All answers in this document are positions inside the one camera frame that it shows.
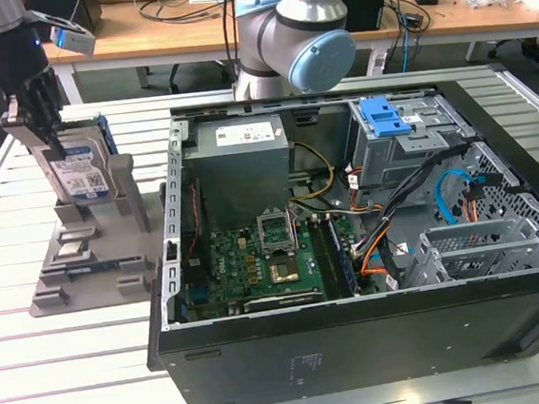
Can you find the hard disk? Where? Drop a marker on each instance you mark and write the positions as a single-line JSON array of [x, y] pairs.
[[83, 177]]

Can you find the grey power supply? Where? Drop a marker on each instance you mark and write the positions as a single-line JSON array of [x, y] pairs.
[[238, 176]]

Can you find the green motherboard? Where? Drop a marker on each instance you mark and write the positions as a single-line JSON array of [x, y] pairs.
[[237, 264]]

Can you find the installed RAM stick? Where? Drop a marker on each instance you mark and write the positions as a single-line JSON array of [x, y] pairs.
[[343, 261]]

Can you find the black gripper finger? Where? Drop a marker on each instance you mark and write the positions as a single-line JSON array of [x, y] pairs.
[[56, 146]]

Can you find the black speaker box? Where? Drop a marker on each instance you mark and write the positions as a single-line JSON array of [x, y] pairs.
[[365, 2]]

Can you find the loose RAM stick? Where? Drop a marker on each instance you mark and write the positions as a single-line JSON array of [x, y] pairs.
[[89, 267]]

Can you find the black office chair base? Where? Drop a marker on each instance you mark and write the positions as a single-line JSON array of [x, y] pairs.
[[174, 77]]

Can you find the grey parts rack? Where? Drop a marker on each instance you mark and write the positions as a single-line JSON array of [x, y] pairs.
[[97, 295]]

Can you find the black computer tower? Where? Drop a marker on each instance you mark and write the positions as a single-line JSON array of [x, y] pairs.
[[95, 13]]

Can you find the black graphics card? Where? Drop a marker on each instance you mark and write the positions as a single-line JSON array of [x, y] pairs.
[[284, 301]]

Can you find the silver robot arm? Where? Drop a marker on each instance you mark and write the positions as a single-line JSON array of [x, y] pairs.
[[258, 36]]

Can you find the locking lever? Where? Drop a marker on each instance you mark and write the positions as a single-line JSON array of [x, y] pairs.
[[294, 228]]

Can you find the grey metal drive cage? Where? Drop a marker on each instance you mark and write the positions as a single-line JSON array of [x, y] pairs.
[[390, 162]]

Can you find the CPU socket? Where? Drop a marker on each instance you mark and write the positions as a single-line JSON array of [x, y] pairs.
[[283, 273]]

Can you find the black case fan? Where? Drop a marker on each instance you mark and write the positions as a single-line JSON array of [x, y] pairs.
[[194, 266]]

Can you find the blue drive latch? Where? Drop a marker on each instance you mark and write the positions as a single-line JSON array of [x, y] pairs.
[[383, 114]]

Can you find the grey metal disk bay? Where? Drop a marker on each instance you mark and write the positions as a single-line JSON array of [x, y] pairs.
[[464, 236]]

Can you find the black RAM slot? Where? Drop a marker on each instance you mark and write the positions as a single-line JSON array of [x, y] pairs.
[[324, 263]]

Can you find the wooden desk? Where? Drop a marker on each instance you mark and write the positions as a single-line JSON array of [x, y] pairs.
[[148, 37]]

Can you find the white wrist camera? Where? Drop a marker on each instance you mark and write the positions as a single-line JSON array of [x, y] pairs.
[[72, 39]]

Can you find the grey plastic rack post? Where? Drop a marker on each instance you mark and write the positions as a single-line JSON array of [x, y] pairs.
[[31, 153]]

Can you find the black PC case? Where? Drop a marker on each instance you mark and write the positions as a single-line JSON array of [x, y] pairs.
[[360, 346]]

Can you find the silver CPU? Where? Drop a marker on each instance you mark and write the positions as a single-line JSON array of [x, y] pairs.
[[71, 250]]

